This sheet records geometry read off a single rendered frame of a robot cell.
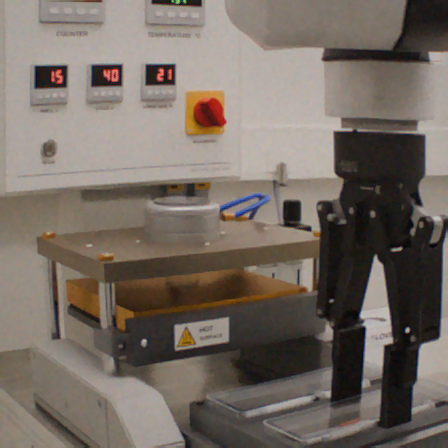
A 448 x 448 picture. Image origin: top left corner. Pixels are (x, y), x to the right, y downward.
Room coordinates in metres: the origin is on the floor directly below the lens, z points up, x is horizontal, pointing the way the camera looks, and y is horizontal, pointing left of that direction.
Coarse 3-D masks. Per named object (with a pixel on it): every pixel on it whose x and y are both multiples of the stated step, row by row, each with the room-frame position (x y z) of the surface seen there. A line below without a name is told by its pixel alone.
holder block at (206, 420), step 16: (192, 416) 0.71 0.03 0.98; (208, 416) 0.69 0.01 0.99; (224, 416) 0.68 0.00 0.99; (272, 416) 0.68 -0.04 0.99; (432, 416) 0.66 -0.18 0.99; (208, 432) 0.69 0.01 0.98; (224, 432) 0.67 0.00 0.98; (240, 432) 0.65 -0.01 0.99; (256, 432) 0.64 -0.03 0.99; (384, 432) 0.63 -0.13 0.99; (400, 432) 0.63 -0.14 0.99; (416, 432) 0.64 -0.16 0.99
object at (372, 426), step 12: (444, 384) 0.71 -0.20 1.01; (312, 408) 0.66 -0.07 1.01; (420, 408) 0.66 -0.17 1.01; (432, 408) 0.66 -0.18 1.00; (444, 408) 0.67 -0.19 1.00; (264, 420) 0.64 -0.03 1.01; (264, 432) 0.63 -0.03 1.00; (276, 432) 0.62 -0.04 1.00; (336, 432) 0.63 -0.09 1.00; (348, 432) 0.61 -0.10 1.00; (360, 432) 0.62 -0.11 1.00; (288, 444) 0.60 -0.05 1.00; (300, 444) 0.59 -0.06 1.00; (312, 444) 0.59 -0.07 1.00; (324, 444) 0.60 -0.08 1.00
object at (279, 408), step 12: (312, 372) 0.77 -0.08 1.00; (372, 384) 0.74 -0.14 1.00; (312, 396) 0.73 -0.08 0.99; (324, 396) 0.71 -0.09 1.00; (216, 408) 0.69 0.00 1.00; (228, 408) 0.71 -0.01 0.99; (264, 408) 0.67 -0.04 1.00; (276, 408) 0.68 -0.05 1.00; (288, 408) 0.69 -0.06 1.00; (240, 420) 0.66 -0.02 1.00
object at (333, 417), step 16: (416, 384) 0.71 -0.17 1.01; (432, 384) 0.71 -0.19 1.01; (352, 400) 0.68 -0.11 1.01; (368, 400) 0.68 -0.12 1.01; (416, 400) 0.67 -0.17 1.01; (432, 400) 0.67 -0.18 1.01; (288, 416) 0.65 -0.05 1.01; (304, 416) 0.64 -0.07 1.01; (320, 416) 0.64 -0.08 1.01; (336, 416) 0.64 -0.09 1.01; (352, 416) 0.64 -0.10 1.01; (368, 416) 0.64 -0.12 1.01; (288, 432) 0.61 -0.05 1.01; (304, 432) 0.61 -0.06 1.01; (320, 432) 0.61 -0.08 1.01
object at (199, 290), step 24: (72, 288) 0.92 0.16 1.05; (96, 288) 0.89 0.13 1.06; (120, 288) 0.89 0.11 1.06; (144, 288) 0.90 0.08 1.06; (168, 288) 0.90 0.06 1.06; (192, 288) 0.90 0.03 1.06; (216, 288) 0.90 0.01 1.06; (240, 288) 0.90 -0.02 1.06; (264, 288) 0.90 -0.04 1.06; (288, 288) 0.90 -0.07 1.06; (72, 312) 0.92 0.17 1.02; (96, 312) 0.86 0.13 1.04; (120, 312) 0.81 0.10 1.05; (144, 312) 0.80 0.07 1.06; (168, 312) 0.81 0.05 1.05
